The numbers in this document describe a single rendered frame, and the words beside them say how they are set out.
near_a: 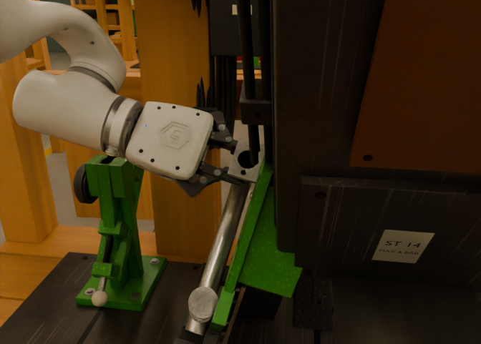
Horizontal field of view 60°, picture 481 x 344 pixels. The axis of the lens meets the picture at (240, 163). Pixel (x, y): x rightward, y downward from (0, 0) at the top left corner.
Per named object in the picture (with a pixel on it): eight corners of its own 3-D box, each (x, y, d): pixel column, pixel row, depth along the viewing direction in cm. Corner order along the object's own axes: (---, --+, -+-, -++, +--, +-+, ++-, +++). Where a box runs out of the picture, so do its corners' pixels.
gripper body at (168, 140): (109, 151, 53) (192, 177, 53) (139, 85, 57) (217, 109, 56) (120, 170, 60) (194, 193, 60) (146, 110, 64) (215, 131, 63)
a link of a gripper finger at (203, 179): (197, 181, 55) (245, 196, 55) (205, 159, 56) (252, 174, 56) (197, 187, 58) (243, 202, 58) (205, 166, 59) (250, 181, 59)
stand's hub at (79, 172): (86, 211, 74) (81, 172, 72) (71, 209, 75) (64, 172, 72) (105, 192, 81) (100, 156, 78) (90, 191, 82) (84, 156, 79)
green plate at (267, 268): (278, 334, 52) (337, 193, 43) (215, 315, 52) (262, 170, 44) (282, 277, 63) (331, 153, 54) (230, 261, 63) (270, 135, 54)
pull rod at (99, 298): (104, 310, 73) (100, 284, 70) (89, 309, 73) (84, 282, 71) (117, 290, 78) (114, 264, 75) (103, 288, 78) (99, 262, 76)
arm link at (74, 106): (132, 113, 65) (107, 163, 60) (52, 88, 65) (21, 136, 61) (125, 79, 57) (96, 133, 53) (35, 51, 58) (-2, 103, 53)
